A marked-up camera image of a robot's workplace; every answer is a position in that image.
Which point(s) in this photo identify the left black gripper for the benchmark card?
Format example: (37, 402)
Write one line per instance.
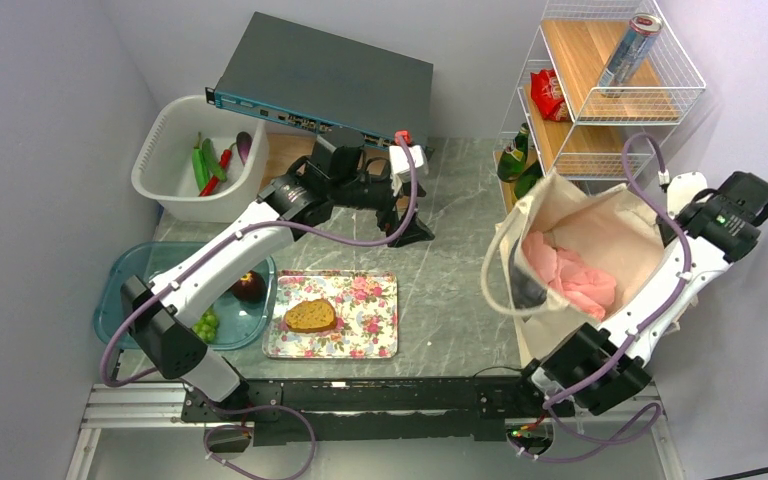
(417, 230)

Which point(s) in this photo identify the brown bread slice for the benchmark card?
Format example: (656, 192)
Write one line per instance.
(311, 316)

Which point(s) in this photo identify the beige canvas tote bag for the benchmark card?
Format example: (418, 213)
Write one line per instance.
(613, 231)

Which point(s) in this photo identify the pink plastic grocery bag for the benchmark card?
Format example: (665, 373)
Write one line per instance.
(590, 289)

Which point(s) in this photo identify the dark red apple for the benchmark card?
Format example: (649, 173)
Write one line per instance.
(250, 288)

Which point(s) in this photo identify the purple eggplant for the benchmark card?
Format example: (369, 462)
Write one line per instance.
(243, 143)

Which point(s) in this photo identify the red pepper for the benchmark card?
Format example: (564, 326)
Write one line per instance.
(223, 163)

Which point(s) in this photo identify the green cucumber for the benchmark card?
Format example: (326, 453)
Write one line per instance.
(211, 160)

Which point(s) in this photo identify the green pepper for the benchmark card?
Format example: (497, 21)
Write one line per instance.
(200, 170)

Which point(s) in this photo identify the green grape bunch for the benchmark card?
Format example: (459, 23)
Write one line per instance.
(207, 326)

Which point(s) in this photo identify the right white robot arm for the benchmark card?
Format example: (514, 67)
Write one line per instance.
(710, 229)

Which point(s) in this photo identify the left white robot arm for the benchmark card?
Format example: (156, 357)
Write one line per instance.
(159, 312)

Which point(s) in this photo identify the floral rectangular tray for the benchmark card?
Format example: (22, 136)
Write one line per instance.
(365, 324)

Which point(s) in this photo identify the wooden board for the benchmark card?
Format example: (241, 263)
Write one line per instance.
(284, 150)

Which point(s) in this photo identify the red snack packet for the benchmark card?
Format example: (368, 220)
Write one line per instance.
(547, 95)

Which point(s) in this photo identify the teal transparent plastic bin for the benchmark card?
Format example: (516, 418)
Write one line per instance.
(238, 324)

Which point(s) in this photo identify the white plastic basin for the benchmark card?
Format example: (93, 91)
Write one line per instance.
(163, 170)

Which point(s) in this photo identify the blue drink can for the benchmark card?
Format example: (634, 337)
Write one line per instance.
(629, 54)

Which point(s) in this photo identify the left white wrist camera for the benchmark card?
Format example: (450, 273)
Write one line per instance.
(399, 165)

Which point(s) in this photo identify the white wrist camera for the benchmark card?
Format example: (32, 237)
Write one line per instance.
(681, 189)
(399, 165)

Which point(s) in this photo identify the teal network switch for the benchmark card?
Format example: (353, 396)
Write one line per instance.
(308, 79)

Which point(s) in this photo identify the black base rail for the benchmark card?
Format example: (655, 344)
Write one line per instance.
(476, 407)

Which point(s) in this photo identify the white wire shelf rack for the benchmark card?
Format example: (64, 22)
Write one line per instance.
(575, 39)

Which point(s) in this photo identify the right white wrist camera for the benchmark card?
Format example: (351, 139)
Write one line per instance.
(681, 189)

